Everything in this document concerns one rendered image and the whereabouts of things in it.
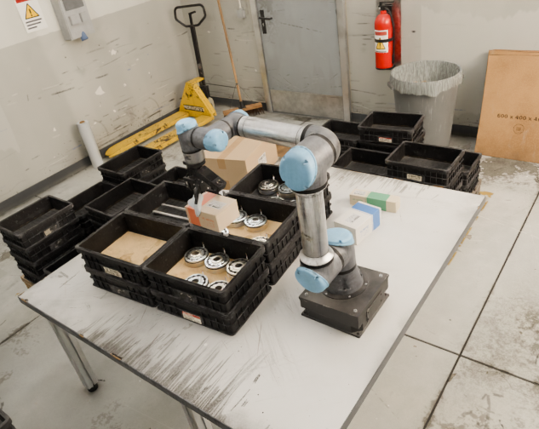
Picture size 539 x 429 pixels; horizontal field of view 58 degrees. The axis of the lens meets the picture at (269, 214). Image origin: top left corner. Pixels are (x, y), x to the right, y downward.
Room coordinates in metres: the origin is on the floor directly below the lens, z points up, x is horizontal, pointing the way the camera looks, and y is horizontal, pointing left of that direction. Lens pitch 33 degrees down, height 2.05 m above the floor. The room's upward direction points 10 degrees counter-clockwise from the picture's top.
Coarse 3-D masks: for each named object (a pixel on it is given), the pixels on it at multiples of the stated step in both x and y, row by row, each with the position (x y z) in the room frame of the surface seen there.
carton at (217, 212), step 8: (208, 192) 1.68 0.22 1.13; (208, 200) 1.62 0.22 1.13; (216, 200) 1.61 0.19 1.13; (224, 200) 1.60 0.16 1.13; (232, 200) 1.59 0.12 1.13; (192, 208) 1.59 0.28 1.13; (208, 208) 1.57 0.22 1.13; (216, 208) 1.56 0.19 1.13; (224, 208) 1.55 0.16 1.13; (232, 208) 1.57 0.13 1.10; (192, 216) 1.59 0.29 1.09; (200, 216) 1.56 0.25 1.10; (208, 216) 1.53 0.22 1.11; (216, 216) 1.51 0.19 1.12; (224, 216) 1.53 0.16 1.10; (232, 216) 1.57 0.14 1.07; (200, 224) 1.57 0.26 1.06; (208, 224) 1.54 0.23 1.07; (216, 224) 1.51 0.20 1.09; (224, 224) 1.53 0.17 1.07
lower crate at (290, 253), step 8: (296, 240) 1.73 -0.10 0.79; (288, 248) 1.66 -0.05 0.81; (296, 248) 1.73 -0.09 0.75; (280, 256) 1.61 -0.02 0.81; (288, 256) 1.67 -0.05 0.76; (296, 256) 1.71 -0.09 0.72; (272, 264) 1.56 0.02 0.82; (280, 264) 1.62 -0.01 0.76; (288, 264) 1.67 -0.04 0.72; (272, 272) 1.57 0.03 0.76; (280, 272) 1.61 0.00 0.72; (272, 280) 1.56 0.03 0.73
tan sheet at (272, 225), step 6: (270, 222) 1.85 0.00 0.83; (276, 222) 1.84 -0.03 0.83; (228, 228) 1.86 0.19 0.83; (234, 228) 1.85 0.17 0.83; (240, 228) 1.84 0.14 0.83; (270, 228) 1.80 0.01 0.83; (276, 228) 1.79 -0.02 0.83; (234, 234) 1.80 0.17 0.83; (240, 234) 1.79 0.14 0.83; (246, 234) 1.79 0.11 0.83; (252, 234) 1.78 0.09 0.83; (258, 234) 1.77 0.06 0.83; (264, 234) 1.76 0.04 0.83; (270, 234) 1.75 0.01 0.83
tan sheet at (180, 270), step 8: (176, 264) 1.66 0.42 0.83; (184, 264) 1.65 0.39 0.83; (168, 272) 1.61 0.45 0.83; (176, 272) 1.60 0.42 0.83; (184, 272) 1.59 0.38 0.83; (192, 272) 1.58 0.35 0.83; (200, 272) 1.57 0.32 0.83; (208, 272) 1.56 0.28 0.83; (224, 272) 1.55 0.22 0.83; (216, 280) 1.51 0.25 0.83; (224, 280) 1.50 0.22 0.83
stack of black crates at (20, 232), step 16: (32, 208) 2.92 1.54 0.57; (48, 208) 2.99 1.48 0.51; (64, 208) 2.79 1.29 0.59; (0, 224) 2.75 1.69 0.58; (16, 224) 2.82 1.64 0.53; (32, 224) 2.84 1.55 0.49; (48, 224) 2.69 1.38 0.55; (64, 224) 2.76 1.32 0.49; (80, 224) 2.84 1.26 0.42; (16, 240) 2.59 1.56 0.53; (32, 240) 2.60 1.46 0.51; (48, 240) 2.65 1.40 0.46; (64, 240) 2.72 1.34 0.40; (80, 240) 2.80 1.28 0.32; (16, 256) 2.67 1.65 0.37; (32, 256) 2.56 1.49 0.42; (48, 256) 2.62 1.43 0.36; (32, 272) 2.60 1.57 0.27
